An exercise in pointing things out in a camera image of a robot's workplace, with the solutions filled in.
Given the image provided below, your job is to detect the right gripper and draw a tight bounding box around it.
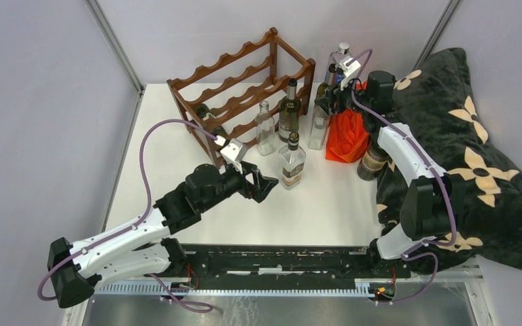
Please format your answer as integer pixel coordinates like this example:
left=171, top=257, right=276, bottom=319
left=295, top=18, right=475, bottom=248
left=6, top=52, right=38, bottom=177
left=315, top=73, right=372, bottom=117

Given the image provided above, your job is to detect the tall clear glass bottle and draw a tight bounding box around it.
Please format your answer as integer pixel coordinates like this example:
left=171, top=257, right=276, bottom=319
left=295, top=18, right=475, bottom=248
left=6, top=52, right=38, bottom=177
left=255, top=100, right=276, bottom=156

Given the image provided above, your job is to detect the dark green wine bottle labelled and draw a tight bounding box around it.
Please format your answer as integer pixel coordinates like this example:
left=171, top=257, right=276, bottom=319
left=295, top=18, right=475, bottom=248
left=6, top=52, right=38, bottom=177
left=193, top=103, right=228, bottom=138

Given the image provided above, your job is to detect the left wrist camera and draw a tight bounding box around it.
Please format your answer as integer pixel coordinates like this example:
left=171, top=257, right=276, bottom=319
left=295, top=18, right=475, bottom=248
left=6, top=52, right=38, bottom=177
left=220, top=139, right=248, bottom=174

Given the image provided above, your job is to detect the brown wooden wine rack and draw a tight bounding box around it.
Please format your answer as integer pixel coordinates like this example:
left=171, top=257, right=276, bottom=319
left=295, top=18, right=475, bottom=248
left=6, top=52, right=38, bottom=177
left=167, top=27, right=316, bottom=168

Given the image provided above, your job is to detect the left aluminium corner post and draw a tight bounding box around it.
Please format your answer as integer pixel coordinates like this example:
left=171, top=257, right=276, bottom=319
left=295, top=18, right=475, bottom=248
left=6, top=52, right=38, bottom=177
left=84, top=0, right=145, bottom=95

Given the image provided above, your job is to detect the right aluminium corner post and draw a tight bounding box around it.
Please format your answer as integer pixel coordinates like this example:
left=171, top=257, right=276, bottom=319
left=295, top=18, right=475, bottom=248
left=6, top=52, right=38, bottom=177
left=413, top=0, right=463, bottom=69

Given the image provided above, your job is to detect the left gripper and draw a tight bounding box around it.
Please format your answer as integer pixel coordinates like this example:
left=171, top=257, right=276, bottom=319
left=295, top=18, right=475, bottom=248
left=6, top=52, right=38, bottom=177
left=200, top=160, right=278, bottom=212

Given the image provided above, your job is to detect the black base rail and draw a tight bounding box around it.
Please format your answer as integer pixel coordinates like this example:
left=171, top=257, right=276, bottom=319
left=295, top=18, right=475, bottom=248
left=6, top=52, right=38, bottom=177
left=159, top=244, right=411, bottom=294

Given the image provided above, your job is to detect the dark wine bottle silver neck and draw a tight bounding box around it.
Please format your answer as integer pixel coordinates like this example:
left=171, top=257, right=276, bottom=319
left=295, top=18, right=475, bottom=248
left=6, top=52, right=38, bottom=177
left=315, top=63, right=336, bottom=100

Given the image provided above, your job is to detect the orange cloth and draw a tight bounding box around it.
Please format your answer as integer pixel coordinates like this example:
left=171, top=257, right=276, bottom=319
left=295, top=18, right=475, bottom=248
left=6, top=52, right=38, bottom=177
left=325, top=79, right=372, bottom=164

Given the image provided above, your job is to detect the black floral blanket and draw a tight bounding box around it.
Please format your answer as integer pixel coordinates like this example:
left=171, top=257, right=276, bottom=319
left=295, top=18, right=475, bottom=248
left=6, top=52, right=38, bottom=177
left=393, top=48, right=522, bottom=274

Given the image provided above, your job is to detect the blue square glass bottle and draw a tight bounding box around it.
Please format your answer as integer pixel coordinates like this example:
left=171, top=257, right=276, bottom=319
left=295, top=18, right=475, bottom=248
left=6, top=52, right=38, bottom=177
left=327, top=42, right=353, bottom=86

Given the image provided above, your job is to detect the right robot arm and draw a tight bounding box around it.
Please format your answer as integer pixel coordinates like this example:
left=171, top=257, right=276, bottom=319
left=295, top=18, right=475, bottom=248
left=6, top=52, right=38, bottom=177
left=315, top=67, right=466, bottom=277

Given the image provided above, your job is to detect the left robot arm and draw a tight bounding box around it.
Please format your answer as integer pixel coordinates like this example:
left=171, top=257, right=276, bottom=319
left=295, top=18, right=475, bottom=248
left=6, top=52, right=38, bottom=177
left=47, top=162, right=279, bottom=308

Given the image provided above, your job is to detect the small clear glass bottle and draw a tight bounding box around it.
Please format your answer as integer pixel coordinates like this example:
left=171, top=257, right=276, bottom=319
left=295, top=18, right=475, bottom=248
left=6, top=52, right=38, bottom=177
left=308, top=104, right=330, bottom=150

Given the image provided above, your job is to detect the dark wine bottle brown label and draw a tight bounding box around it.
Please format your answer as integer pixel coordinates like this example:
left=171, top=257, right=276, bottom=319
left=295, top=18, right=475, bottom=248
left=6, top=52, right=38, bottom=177
left=356, top=139, right=389, bottom=181

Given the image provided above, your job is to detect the clear square bottle black cap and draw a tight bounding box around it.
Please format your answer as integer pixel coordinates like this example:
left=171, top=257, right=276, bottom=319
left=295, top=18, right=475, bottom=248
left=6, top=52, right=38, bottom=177
left=279, top=132, right=306, bottom=190

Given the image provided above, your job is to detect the dark green wine bottle rear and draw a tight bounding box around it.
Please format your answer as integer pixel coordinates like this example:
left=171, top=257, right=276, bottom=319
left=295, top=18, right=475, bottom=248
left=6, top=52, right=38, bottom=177
left=279, top=78, right=302, bottom=142

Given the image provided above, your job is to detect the aluminium corner post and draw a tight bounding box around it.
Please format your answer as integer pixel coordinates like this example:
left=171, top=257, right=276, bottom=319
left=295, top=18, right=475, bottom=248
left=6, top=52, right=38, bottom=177
left=413, top=0, right=463, bottom=69
left=84, top=0, right=145, bottom=95

